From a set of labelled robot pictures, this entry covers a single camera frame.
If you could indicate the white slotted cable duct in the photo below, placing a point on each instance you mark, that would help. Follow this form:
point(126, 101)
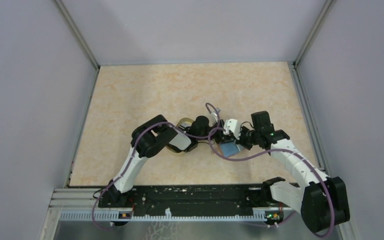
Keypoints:
point(116, 216)

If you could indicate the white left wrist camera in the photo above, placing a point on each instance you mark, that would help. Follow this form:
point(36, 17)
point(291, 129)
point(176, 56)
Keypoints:
point(215, 114)

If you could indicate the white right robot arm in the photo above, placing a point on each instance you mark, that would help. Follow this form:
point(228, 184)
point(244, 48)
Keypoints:
point(321, 200)

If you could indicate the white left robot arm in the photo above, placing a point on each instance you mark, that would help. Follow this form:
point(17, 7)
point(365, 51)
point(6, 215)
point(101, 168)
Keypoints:
point(153, 136)

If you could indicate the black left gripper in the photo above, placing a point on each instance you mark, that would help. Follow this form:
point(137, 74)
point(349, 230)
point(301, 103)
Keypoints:
point(220, 136)

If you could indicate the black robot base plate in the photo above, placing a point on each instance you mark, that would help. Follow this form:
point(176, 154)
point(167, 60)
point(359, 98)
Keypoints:
point(208, 200)

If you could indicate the beige oval tray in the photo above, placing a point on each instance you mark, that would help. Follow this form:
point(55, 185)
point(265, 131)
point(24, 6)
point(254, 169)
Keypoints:
point(179, 123)

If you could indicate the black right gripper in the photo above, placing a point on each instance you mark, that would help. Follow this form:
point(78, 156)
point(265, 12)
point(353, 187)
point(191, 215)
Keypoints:
point(240, 141)

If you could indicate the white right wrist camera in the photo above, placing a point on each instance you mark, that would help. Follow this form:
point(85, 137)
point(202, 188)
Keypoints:
point(232, 127)

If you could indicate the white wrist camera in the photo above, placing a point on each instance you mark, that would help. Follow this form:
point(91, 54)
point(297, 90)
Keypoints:
point(232, 127)
point(215, 114)

